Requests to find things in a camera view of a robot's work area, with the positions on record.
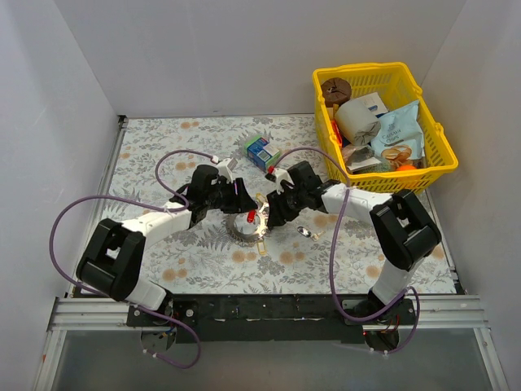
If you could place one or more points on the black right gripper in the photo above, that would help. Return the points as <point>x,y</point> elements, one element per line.
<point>282,202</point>

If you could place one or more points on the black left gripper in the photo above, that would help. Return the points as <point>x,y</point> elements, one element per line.
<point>234,197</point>

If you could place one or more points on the red key tag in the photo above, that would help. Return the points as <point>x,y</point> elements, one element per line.
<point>251,216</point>

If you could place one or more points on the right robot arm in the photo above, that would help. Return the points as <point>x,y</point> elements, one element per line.
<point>406,232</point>

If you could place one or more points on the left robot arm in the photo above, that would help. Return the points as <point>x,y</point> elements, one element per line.
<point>112,260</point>

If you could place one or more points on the black key tag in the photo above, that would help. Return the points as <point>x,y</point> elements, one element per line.
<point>304,231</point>

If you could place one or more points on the green sponge pack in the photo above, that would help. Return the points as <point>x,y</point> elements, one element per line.
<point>261,152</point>

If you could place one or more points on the floral tablecloth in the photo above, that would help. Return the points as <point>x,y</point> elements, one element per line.
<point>219,255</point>

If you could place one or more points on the clear plastic bag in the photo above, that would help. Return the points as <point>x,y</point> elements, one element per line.
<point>357,158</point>

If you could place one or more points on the orange snack box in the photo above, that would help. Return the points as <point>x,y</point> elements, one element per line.
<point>338,135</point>

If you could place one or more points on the grey wrapped paper roll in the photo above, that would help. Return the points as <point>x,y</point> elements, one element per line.
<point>357,123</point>

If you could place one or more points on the orange ball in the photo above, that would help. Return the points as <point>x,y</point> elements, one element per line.
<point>405,168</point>

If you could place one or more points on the brown paper cup stack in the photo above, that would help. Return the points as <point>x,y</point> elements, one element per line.
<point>336,90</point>

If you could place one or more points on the cassava chips bag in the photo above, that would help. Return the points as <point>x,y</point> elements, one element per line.
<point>400,131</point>

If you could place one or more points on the white blue box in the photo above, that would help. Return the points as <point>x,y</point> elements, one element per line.
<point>374,104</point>

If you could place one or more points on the yellow plastic basket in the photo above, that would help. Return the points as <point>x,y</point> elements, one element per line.
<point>396,87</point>

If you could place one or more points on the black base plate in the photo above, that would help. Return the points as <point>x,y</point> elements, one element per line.
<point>267,317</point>

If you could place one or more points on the aluminium rail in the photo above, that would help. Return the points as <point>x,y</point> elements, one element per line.
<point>97,314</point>

